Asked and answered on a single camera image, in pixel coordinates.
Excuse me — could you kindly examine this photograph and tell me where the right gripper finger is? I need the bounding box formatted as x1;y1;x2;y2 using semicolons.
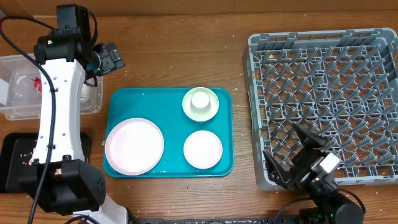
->
262;150;291;189
293;123;328;149

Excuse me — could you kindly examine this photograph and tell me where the white tissue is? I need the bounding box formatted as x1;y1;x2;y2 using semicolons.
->
80;84;90;102

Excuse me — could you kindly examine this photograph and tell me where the red snack wrapper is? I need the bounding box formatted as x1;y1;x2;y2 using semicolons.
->
32;77;42;94

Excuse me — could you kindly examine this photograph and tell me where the small white plate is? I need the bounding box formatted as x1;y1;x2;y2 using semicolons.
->
183;130;223;169

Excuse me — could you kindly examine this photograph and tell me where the large white plate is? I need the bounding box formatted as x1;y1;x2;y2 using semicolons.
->
105;118;165;175

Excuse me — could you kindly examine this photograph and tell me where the white saucer bowl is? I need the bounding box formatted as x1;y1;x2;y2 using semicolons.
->
182;87;219;122

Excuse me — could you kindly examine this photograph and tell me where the white upside-down cup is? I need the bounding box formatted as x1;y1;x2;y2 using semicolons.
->
191;91;210;109

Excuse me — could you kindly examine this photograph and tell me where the rice and peanuts food waste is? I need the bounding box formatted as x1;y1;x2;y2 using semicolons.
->
21;147;63;166

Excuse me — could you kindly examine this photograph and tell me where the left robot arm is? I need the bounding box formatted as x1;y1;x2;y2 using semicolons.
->
19;4;135;223

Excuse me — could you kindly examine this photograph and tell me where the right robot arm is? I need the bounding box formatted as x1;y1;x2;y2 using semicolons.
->
263;123;366;224

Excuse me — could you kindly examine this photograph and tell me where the grey dishwasher rack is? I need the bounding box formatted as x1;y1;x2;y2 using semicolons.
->
243;28;397;190

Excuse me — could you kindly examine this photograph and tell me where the clear plastic waste bin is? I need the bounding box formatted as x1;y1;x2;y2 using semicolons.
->
1;55;103;121

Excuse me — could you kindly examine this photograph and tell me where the teal plastic serving tray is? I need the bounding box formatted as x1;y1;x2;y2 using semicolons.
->
106;87;234;178

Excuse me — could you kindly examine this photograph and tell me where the black plastic tray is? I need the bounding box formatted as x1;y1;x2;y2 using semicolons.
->
0;131;91;194

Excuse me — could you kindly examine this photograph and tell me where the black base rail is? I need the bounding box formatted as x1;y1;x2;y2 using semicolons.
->
128;215;314;224

